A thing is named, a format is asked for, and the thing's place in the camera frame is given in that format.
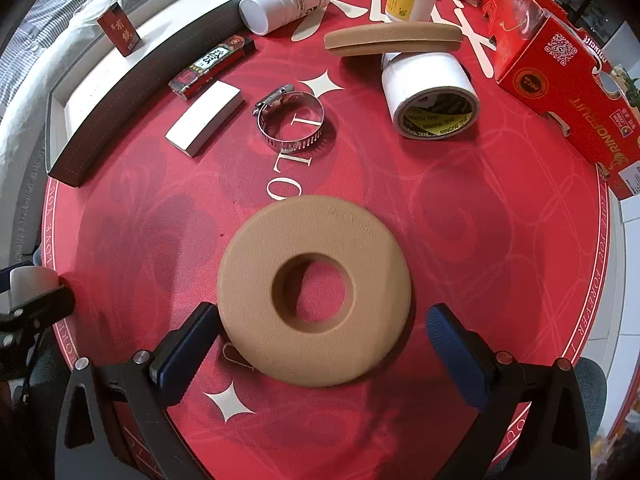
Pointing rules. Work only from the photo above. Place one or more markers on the metal paper clip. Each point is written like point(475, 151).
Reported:
point(226, 350)

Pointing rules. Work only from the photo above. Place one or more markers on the red and white packet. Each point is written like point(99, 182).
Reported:
point(212, 65)

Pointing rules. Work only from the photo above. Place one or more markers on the grey shallow tray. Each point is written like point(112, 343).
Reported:
point(125, 85)

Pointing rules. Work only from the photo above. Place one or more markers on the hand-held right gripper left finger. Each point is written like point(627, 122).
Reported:
point(185, 360)

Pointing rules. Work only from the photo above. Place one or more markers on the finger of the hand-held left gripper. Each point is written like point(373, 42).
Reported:
point(45, 305)

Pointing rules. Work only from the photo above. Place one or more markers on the white rectangular box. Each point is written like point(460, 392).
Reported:
point(202, 117)

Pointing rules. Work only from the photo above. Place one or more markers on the white tape roll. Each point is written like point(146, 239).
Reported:
point(425, 72)

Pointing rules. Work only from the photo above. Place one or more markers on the red cardboard carton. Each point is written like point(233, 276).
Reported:
point(550, 85)

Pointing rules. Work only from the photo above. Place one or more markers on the small red box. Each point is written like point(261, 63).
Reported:
point(117, 30)

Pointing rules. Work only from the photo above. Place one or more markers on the white sofa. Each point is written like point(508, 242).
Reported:
point(40, 60)

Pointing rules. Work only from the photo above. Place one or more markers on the green plant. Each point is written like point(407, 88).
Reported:
point(627, 82)

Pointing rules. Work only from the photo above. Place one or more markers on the grey chair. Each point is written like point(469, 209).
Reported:
point(592, 390)

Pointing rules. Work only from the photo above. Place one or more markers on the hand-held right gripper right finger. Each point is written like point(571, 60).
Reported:
point(457, 355)

